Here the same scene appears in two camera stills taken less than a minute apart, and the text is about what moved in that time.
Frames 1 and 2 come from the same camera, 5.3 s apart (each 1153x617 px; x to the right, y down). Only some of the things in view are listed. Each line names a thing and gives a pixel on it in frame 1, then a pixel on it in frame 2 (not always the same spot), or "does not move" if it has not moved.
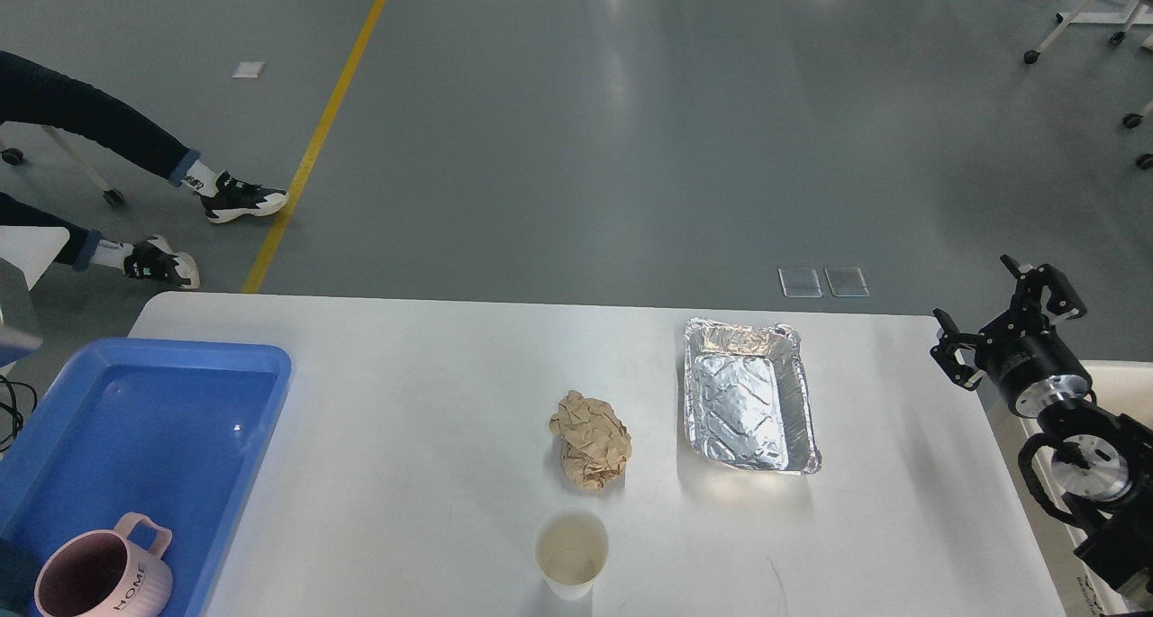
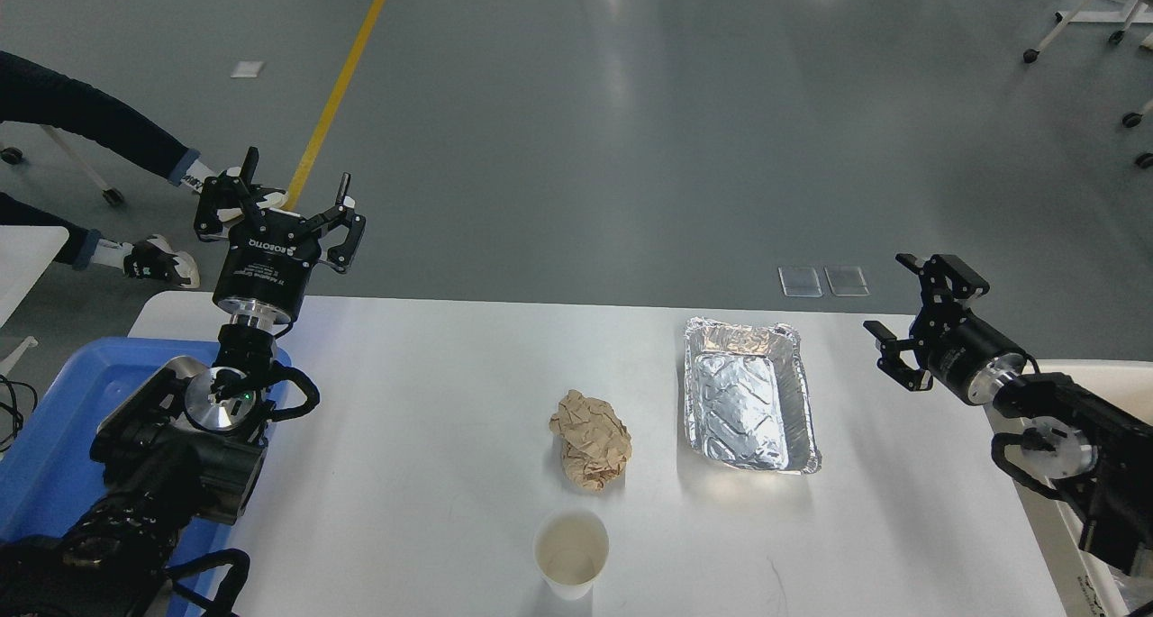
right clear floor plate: (847, 281) does not move
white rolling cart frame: (1135, 14) does not move
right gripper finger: (1027, 314) to (946, 285)
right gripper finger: (950, 339) to (892, 365)
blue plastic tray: (172, 429) does not move
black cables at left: (18, 421) does not move
